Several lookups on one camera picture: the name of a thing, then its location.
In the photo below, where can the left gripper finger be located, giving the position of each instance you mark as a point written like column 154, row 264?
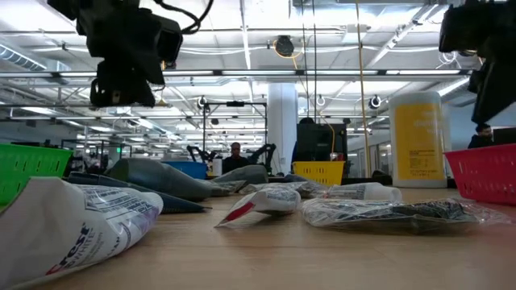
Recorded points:
column 144, row 94
column 113, row 86

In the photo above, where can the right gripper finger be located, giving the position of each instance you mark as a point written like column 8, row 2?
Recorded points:
column 496, row 88

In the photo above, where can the dark blue tube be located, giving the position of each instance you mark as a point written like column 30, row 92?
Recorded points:
column 177, row 205

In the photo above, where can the white Crest toothpaste tube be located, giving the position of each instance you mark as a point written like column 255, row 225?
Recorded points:
column 60, row 233

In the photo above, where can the clear bag of black ties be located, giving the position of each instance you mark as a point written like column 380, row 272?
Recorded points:
column 387, row 215
column 290, row 188

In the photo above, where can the small white red toothpaste tube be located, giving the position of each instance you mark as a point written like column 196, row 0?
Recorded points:
column 274, row 201

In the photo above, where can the small white labelled tube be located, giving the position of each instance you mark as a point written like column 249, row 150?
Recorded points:
column 363, row 192

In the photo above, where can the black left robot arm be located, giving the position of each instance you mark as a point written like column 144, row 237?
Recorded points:
column 60, row 7

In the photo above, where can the black background robot arm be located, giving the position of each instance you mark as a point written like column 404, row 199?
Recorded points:
column 264, row 153
column 199, row 154

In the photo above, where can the black monitor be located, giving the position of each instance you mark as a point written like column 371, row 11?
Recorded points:
column 504, row 136

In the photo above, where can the person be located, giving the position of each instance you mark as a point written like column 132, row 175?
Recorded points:
column 481, row 140
column 235, row 163

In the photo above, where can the blue plastic basket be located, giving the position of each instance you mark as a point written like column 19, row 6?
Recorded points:
column 189, row 169

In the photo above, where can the red plastic basket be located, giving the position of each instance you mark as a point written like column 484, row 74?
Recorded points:
column 483, row 177

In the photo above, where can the white canister with yellow label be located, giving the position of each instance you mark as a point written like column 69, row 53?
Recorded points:
column 419, row 141

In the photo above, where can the white cup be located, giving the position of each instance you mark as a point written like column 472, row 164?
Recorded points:
column 217, row 167

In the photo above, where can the green plastic basket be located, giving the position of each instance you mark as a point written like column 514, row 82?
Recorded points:
column 24, row 169

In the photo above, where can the white pillar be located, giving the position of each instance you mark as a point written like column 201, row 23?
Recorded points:
column 282, row 129

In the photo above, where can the black cabinet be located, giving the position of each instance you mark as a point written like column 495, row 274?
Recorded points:
column 318, row 141

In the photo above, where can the yellow plastic basket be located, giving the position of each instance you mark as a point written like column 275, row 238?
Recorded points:
column 318, row 173

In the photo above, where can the black frame stand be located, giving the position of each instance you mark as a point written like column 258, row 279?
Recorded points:
column 204, row 129

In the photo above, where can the black aluminium table frame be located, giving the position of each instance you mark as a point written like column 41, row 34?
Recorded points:
column 363, row 180

